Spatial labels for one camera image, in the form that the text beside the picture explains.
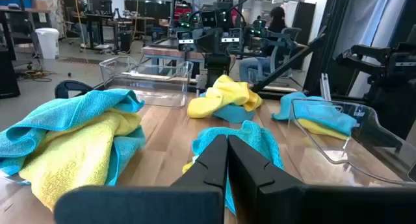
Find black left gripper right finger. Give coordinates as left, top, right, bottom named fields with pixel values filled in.
left=227, top=134, right=416, bottom=224

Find black clamp handle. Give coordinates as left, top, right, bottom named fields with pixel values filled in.
left=54, top=80, right=95, bottom=100

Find hanging yellow cable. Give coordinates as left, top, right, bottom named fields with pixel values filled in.
left=73, top=0, right=90, bottom=65

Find dark workbench with shelf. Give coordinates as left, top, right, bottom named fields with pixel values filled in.
left=0, top=5, right=53, bottom=61

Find grey office chair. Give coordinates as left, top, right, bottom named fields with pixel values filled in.
left=256, top=27, right=303, bottom=85

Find tall dark cabinet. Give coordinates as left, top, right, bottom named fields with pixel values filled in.
left=292, top=1, right=317, bottom=71

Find person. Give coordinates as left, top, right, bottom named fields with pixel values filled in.
left=239, top=6, right=289, bottom=84

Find black waste bin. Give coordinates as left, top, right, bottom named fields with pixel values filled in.
left=118, top=31, right=133, bottom=53

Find blue cloth in clear container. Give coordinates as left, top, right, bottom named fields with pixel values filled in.
left=290, top=98, right=416, bottom=188

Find white trash bin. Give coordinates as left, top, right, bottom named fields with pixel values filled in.
left=34, top=27, right=60, bottom=60

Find tangled floor cables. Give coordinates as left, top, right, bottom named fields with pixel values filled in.
left=15, top=69, right=53, bottom=83

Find clear plastic basket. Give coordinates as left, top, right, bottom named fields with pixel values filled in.
left=99, top=56, right=195, bottom=108

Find silver metal bracket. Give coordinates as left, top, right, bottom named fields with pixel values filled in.
left=320, top=73, right=332, bottom=101

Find blue storage bins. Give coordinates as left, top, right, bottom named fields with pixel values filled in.
left=0, top=0, right=33, bottom=9

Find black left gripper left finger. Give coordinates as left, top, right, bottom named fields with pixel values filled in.
left=53, top=134, right=228, bottom=224

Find cardboard box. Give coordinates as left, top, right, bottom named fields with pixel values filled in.
left=32, top=0, right=49, bottom=12

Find red tool chest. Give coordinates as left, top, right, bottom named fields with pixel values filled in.
left=174, top=5, right=193, bottom=21

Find wooden workshop table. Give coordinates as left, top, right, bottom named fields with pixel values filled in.
left=142, top=38, right=209, bottom=68

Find black equipment desk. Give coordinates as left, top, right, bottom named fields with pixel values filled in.
left=76, top=12, right=134, bottom=55

